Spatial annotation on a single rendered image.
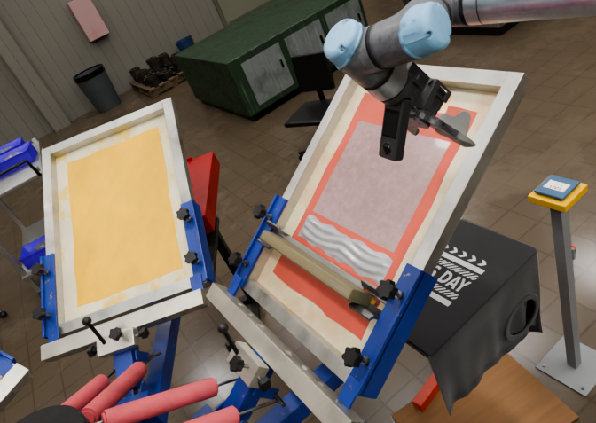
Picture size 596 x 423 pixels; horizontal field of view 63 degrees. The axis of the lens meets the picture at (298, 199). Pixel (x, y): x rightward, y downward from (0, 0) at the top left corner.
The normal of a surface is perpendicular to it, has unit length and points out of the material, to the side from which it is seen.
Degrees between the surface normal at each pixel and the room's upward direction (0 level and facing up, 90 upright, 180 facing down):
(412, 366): 0
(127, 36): 90
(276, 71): 90
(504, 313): 91
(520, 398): 0
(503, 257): 0
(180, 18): 90
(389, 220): 32
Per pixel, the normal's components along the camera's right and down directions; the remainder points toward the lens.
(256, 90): 0.53, 0.29
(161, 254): -0.25, -0.39
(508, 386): -0.35, -0.78
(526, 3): -0.58, 0.55
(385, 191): -0.70, -0.36
